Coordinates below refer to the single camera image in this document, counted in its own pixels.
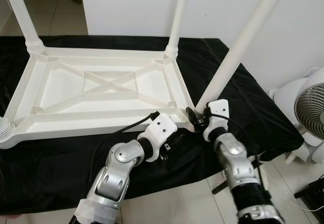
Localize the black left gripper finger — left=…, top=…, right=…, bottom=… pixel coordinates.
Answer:
left=170, top=142, right=203, bottom=173

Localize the white plastic table leg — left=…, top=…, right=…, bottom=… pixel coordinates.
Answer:
left=3, top=0, right=45, bottom=57
left=195, top=0, right=292, bottom=112
left=165, top=0, right=192, bottom=60
left=0, top=115, right=16, bottom=146

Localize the white plastic table top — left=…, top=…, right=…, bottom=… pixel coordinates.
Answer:
left=0, top=47, right=200, bottom=150

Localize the black table leg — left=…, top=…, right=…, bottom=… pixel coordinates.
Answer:
left=213, top=176, right=236, bottom=194

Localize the white floor fan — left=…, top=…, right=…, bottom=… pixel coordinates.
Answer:
left=268, top=68, right=324, bottom=164

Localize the black table cloth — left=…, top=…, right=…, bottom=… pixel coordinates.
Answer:
left=0, top=35, right=304, bottom=215

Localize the black floor object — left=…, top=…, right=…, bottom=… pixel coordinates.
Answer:
left=294, top=178, right=324, bottom=212

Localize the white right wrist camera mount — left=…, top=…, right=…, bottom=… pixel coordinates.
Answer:
left=202, top=99, right=231, bottom=142

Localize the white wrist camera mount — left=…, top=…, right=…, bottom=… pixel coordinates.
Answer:
left=202, top=99, right=231, bottom=142
left=147, top=111, right=179, bottom=161

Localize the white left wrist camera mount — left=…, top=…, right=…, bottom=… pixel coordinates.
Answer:
left=147, top=111, right=179, bottom=161

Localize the white floor power cable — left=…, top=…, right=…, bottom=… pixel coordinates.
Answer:
left=291, top=194, right=324, bottom=210

